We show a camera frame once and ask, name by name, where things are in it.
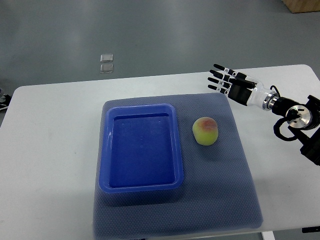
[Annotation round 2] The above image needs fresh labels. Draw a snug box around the grey floor plate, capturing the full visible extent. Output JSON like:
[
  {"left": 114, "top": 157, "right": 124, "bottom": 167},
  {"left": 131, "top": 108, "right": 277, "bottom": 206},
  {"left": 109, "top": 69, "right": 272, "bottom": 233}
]
[
  {"left": 100, "top": 63, "right": 114, "bottom": 74},
  {"left": 100, "top": 53, "right": 114, "bottom": 63}
]

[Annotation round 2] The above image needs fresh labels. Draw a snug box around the upper grey floor plate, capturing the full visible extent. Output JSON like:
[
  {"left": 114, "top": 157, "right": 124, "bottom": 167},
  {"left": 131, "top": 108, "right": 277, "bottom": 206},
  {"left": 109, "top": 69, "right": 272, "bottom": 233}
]
[{"left": 100, "top": 53, "right": 114, "bottom": 63}]

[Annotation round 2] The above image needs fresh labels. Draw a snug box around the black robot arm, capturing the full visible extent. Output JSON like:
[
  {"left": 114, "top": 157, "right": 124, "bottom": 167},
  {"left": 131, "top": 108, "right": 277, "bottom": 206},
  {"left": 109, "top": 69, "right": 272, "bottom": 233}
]
[{"left": 266, "top": 85, "right": 320, "bottom": 166}]

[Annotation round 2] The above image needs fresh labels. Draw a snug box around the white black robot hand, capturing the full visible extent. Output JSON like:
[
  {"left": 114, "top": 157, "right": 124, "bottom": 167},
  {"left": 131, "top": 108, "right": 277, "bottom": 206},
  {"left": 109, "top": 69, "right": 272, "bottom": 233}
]
[{"left": 207, "top": 63, "right": 260, "bottom": 106}]

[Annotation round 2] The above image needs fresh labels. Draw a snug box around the blue grey textured mat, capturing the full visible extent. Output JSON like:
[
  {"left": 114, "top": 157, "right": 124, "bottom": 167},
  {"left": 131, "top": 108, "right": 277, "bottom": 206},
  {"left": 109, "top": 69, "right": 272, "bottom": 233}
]
[{"left": 93, "top": 93, "right": 263, "bottom": 240}]

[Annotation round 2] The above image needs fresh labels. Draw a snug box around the black white object at left edge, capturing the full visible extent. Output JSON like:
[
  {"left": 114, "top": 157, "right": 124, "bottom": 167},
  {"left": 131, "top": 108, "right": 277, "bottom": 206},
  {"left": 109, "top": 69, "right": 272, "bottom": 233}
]
[{"left": 0, "top": 88, "right": 12, "bottom": 111}]

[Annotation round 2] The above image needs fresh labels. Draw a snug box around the yellow red peach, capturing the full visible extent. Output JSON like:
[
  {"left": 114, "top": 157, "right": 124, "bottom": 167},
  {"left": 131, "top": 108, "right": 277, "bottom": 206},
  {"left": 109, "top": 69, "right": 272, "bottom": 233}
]
[{"left": 192, "top": 117, "right": 219, "bottom": 146}]

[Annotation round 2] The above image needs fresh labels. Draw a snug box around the lower grey floor plate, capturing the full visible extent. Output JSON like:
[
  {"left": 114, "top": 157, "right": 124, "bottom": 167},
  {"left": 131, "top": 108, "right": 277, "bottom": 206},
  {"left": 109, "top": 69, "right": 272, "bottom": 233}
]
[{"left": 100, "top": 63, "right": 114, "bottom": 74}]

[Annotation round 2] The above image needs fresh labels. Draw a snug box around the blue plastic tray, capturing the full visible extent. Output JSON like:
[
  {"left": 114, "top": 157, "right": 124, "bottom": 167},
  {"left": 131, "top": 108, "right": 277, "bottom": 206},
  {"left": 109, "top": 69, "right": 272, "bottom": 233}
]
[{"left": 98, "top": 103, "right": 184, "bottom": 194}]

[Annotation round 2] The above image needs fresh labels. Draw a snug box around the black table bracket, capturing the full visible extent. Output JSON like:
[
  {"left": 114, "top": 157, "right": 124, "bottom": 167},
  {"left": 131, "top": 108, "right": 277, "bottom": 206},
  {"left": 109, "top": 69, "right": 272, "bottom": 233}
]
[{"left": 301, "top": 226, "right": 320, "bottom": 234}]

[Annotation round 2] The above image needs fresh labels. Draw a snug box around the wooden box corner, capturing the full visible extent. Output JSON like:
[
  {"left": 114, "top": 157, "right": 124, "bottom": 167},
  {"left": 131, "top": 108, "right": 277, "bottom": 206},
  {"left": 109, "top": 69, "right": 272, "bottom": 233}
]
[{"left": 282, "top": 0, "right": 320, "bottom": 14}]

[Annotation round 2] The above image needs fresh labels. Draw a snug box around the white table leg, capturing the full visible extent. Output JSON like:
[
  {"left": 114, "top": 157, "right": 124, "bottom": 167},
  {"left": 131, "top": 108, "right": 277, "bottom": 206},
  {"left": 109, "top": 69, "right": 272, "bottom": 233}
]
[{"left": 261, "top": 231, "right": 275, "bottom": 240}]

